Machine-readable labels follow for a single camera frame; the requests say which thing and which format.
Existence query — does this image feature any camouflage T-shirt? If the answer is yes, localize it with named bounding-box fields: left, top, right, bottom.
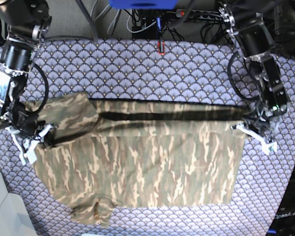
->
left=33, top=93, right=246, bottom=227

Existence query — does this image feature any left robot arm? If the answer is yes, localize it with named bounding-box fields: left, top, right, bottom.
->
left=219, top=0, right=290, bottom=155

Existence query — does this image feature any light grey plastic furniture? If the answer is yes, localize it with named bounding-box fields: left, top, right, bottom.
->
left=0, top=171, right=37, bottom=236

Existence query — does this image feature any purple fan-pattern tablecloth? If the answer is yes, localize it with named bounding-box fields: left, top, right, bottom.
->
left=0, top=40, right=295, bottom=236

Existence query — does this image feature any blue clamp handle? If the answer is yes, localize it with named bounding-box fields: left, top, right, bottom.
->
left=156, top=17, right=162, bottom=40

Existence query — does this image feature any blue mount bracket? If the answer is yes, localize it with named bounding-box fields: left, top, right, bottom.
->
left=109, top=0, right=177, bottom=9

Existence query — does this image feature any black power strip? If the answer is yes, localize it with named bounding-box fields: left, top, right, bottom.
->
left=174, top=9, right=222, bottom=20

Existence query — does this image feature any black OpenArm base box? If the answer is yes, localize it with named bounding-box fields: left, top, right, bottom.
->
left=267, top=167, right=295, bottom=236

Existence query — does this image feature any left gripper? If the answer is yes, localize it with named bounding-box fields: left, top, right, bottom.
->
left=231, top=104, right=282, bottom=155

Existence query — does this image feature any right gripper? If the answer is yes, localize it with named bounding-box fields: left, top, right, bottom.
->
left=0, top=100, right=58, bottom=165

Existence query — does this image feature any red and black clamp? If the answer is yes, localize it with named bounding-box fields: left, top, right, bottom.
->
left=157, top=41, right=165, bottom=56

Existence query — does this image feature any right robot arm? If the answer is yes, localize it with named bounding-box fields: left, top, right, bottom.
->
left=0, top=0, right=54, bottom=165

